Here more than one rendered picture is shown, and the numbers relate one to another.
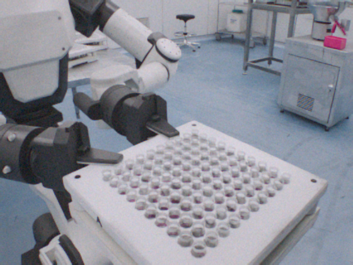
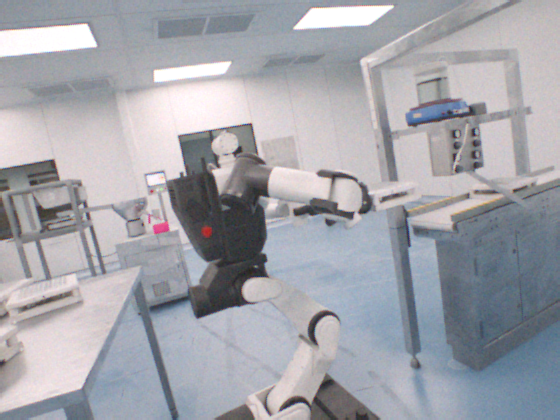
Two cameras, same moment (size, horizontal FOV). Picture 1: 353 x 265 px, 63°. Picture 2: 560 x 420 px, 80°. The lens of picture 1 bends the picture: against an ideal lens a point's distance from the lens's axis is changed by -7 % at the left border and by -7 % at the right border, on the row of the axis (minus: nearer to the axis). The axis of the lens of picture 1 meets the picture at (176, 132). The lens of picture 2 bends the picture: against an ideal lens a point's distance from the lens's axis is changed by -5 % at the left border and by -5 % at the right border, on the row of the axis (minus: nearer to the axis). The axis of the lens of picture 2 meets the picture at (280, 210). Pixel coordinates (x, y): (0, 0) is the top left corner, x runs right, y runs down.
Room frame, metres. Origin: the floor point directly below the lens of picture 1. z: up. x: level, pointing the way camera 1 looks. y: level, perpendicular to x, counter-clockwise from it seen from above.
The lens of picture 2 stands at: (0.21, 1.52, 1.24)
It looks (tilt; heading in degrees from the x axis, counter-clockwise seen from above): 8 degrees down; 290
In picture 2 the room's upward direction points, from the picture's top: 11 degrees counter-clockwise
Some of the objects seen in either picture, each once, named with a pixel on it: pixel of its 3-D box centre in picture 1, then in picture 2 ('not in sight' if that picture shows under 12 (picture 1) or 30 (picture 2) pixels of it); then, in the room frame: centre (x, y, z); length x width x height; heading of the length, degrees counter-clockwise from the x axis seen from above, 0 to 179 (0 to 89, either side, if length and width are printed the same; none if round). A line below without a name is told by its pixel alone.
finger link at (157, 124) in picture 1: (163, 126); not in sight; (0.44, 0.02, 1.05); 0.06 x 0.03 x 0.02; 35
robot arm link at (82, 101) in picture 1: (106, 106); (304, 210); (0.60, 0.15, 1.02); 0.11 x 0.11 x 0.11; 35
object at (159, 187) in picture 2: not in sight; (160, 199); (2.69, -1.67, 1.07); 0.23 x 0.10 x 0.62; 37
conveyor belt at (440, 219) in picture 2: not in sight; (515, 195); (-0.39, -0.65, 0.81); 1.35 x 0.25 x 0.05; 42
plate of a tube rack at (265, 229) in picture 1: (196, 186); (377, 190); (0.31, -0.02, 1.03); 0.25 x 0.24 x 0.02; 133
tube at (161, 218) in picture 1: (162, 240); not in sight; (0.23, 0.01, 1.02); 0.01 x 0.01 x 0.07
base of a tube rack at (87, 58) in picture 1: (67, 59); (48, 301); (1.60, 0.60, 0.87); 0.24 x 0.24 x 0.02; 52
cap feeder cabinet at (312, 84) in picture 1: (321, 80); (156, 267); (2.77, -1.43, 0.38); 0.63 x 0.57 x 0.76; 37
